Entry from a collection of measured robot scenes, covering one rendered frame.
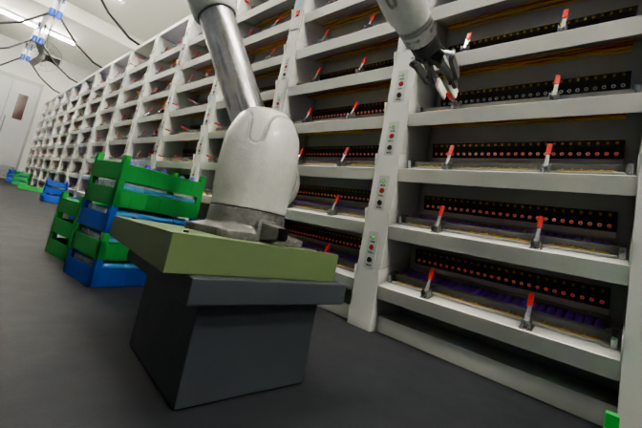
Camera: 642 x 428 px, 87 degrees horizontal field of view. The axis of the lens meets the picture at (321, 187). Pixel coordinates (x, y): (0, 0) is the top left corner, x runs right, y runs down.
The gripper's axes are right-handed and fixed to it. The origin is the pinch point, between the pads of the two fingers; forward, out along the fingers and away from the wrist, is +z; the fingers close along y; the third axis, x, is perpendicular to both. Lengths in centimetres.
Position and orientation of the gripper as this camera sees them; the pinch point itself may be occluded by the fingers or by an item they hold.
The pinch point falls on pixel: (446, 88)
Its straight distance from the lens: 114.1
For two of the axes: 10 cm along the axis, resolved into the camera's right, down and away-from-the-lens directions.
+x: 3.5, -8.9, 2.9
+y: 7.3, 0.7, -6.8
